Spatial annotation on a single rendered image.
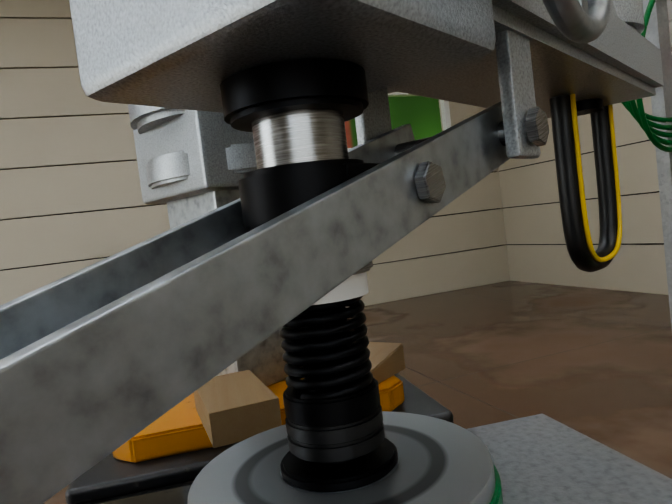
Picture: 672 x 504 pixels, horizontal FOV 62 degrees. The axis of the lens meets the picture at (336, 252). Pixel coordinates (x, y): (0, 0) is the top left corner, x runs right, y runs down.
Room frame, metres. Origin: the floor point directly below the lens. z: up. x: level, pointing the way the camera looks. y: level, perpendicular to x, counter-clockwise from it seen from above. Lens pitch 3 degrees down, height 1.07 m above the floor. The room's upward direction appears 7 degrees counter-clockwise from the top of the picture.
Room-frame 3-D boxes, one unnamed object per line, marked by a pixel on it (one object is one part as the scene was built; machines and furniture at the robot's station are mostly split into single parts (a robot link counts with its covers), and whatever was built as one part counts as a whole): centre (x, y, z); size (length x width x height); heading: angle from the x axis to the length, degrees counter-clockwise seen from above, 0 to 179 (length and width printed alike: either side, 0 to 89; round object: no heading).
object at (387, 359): (0.99, 0.00, 0.80); 0.20 x 0.10 x 0.05; 143
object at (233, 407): (0.87, 0.19, 0.81); 0.20 x 0.10 x 0.05; 21
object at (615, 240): (0.89, -0.42, 1.10); 0.23 x 0.03 x 0.32; 139
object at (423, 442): (0.39, 0.02, 0.89); 0.21 x 0.21 x 0.01
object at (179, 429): (1.12, 0.19, 0.76); 0.49 x 0.49 x 0.05; 13
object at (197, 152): (1.12, 0.19, 1.36); 0.35 x 0.35 x 0.41
